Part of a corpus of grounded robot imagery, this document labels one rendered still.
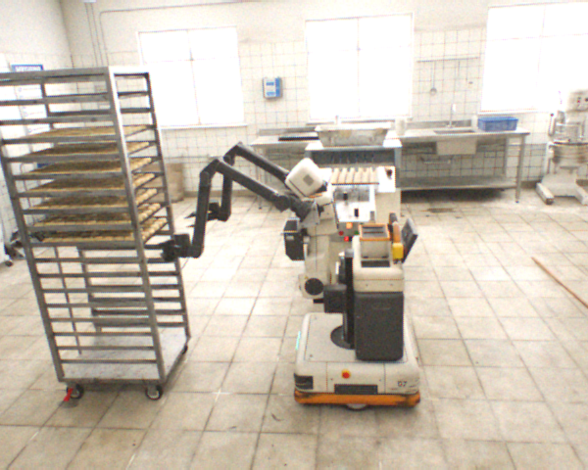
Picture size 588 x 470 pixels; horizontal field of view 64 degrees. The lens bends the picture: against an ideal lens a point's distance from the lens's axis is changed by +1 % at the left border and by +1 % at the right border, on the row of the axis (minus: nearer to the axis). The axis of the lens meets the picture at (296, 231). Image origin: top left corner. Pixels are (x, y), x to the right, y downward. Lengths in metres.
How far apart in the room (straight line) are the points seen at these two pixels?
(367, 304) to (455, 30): 4.98
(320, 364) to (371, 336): 0.32
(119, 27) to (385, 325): 5.96
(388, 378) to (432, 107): 4.82
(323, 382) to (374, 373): 0.27
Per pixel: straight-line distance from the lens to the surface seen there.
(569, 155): 6.44
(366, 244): 2.44
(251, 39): 6.86
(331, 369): 2.58
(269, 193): 2.25
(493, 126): 6.46
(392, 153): 3.70
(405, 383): 2.62
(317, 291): 2.55
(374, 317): 2.44
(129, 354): 3.19
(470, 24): 6.90
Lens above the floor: 1.77
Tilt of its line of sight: 19 degrees down
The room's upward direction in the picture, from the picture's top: 3 degrees counter-clockwise
